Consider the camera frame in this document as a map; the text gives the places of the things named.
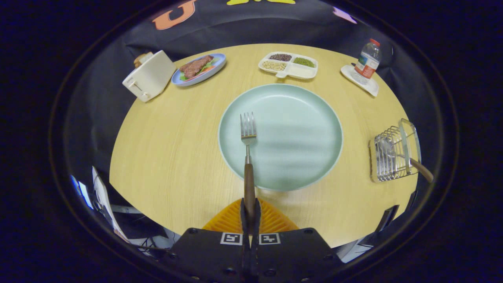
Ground blue rimmed food plate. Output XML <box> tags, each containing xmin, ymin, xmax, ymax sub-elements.
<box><xmin>171</xmin><ymin>53</ymin><xmax>227</xmax><ymax>87</ymax></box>

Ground brown toast slice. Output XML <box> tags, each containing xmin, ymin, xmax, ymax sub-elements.
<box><xmin>133</xmin><ymin>52</ymin><xmax>154</xmax><ymax>68</ymax></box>

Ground clear red-capped water bottle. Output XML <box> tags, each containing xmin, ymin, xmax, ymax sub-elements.
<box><xmin>351</xmin><ymin>39</ymin><xmax>382</xmax><ymax>85</ymax></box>

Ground brown steak with vegetables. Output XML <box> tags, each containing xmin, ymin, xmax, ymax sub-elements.
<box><xmin>180</xmin><ymin>55</ymin><xmax>215</xmax><ymax>80</ymax></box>

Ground pale green round plate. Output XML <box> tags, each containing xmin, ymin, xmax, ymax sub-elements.
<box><xmin>218</xmin><ymin>83</ymin><xmax>343</xmax><ymax>192</ymax></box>

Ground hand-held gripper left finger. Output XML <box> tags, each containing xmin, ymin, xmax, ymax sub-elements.
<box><xmin>163</xmin><ymin>198</ymin><xmax>251</xmax><ymax>283</ymax></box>

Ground white square coaster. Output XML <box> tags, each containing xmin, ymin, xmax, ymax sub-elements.
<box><xmin>340</xmin><ymin>64</ymin><xmax>380</xmax><ymax>97</ymax></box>

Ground wooden-handled metal spoon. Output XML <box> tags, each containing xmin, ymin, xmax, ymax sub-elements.
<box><xmin>378</xmin><ymin>138</ymin><xmax>434</xmax><ymax>184</ymax></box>

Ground metal wire cutlery rack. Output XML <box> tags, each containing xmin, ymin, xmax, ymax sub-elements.
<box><xmin>369</xmin><ymin>119</ymin><xmax>422</xmax><ymax>183</ymax></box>

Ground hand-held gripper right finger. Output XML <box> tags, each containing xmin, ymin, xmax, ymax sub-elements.
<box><xmin>251</xmin><ymin>198</ymin><xmax>343</xmax><ymax>283</ymax></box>

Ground wooden-handled metal fork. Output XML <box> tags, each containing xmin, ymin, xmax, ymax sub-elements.
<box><xmin>240</xmin><ymin>112</ymin><xmax>258</xmax><ymax>222</ymax></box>

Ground cream white toaster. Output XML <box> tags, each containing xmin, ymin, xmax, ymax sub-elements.
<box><xmin>122</xmin><ymin>50</ymin><xmax>176</xmax><ymax>103</ymax></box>

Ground white divided bean dish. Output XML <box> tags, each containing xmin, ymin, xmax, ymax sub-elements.
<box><xmin>258</xmin><ymin>52</ymin><xmax>318</xmax><ymax>80</ymax></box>

